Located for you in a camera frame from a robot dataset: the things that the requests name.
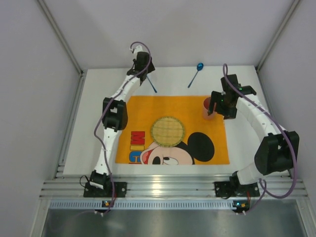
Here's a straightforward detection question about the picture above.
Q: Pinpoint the pink plastic cup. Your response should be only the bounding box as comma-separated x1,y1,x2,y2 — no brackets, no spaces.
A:
202,97,216,120

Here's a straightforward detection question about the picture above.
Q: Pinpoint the blue metallic spoon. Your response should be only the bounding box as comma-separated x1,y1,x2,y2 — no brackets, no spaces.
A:
187,62,204,88

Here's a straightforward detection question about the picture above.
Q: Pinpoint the orange cartoon mouse placemat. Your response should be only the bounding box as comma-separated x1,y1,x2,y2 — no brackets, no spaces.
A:
115,96,230,165

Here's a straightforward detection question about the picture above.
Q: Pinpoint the yellow woven round plate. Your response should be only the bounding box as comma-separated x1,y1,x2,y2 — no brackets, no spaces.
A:
150,117,185,148

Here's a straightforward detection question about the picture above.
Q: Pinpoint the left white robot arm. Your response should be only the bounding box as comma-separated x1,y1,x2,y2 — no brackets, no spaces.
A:
89,51,155,192

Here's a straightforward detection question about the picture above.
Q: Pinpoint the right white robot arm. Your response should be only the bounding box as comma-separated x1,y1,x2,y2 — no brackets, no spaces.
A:
207,74,299,188

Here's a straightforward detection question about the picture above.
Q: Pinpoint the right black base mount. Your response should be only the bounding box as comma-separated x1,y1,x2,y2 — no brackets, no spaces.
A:
214,172,260,199

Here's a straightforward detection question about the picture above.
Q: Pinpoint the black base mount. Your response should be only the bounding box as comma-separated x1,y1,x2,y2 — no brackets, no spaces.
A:
83,182,127,198
214,172,260,199

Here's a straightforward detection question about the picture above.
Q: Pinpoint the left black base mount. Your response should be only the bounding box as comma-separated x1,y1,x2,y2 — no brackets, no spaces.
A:
83,182,127,198

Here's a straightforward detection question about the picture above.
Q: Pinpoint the aluminium mounting rail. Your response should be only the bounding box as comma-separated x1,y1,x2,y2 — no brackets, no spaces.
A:
39,174,308,200

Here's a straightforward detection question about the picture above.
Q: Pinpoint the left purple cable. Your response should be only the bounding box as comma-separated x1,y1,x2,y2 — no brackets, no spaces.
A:
93,41,152,215

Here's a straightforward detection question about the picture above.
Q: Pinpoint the grey slotted cable duct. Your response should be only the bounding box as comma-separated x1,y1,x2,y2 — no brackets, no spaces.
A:
48,199,250,210

